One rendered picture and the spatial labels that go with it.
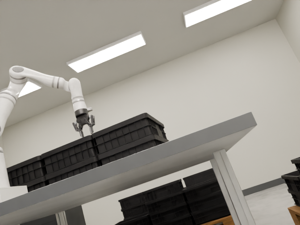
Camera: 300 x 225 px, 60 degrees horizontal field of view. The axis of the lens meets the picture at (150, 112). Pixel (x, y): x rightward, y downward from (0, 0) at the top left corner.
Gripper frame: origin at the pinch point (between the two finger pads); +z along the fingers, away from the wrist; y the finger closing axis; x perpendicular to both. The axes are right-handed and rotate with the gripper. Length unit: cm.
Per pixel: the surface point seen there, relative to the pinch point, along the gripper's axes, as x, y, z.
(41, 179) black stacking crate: -19.7, -20.3, 19.5
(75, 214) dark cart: 163, -119, 41
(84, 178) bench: -64, 26, 32
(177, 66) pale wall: 339, 59, -160
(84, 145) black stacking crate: -18.9, 6.1, 11.3
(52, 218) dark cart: 123, -123, 37
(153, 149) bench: -63, 48, 31
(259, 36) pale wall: 348, 219, -155
